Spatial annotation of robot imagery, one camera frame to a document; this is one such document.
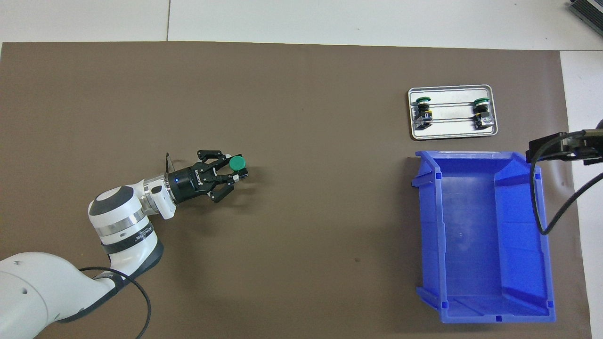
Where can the silver metal tray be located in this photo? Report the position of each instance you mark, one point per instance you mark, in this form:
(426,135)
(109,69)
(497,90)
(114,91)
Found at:
(452,133)

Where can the grey ribbed device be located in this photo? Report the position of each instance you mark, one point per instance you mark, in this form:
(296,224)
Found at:
(591,12)

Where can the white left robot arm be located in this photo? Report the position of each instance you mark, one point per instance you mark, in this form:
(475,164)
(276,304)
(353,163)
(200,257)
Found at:
(118,221)

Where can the blue plastic storage bin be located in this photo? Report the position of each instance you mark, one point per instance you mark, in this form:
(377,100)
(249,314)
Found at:
(471,235)

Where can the brown table mat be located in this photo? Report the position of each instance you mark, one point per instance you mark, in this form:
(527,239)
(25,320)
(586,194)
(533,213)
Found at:
(306,94)

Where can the thin metal tray rod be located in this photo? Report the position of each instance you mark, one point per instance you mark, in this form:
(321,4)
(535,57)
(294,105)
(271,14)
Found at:
(452,103)
(452,120)

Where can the green push button switch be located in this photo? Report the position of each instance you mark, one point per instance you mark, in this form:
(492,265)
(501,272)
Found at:
(482,114)
(423,114)
(237,163)

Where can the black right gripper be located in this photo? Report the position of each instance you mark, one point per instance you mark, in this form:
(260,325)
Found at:
(594,148)

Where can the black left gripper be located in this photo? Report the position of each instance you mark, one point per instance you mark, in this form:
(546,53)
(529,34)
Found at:
(188,183)

